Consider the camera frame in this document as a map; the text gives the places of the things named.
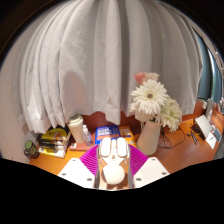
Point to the white ceramic jug vase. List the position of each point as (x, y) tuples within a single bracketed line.
[(148, 140)]

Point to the white pleated curtain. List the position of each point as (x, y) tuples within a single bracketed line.
[(100, 60)]

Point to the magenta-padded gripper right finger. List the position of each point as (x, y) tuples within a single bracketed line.
[(150, 171)]

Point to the small clear pump bottle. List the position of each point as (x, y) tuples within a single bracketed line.
[(87, 137)]

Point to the glass window with frame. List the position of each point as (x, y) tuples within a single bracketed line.
[(210, 76)]

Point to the white and pink flower bouquet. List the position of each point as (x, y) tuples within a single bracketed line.
[(150, 98)]

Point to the dark green mug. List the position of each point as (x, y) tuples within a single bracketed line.
[(31, 150)]

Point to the cream tumbler with lid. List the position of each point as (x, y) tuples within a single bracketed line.
[(76, 130)]

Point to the white computer mouse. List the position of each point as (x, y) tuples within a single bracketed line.
[(113, 171)]

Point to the flat red book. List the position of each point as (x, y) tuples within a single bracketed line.
[(78, 146)]

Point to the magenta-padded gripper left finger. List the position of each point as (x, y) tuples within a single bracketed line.
[(78, 171)]

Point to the white paper sheet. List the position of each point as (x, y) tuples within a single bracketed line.
[(211, 141)]

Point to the white and yellow book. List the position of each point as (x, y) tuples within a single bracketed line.
[(53, 151)]

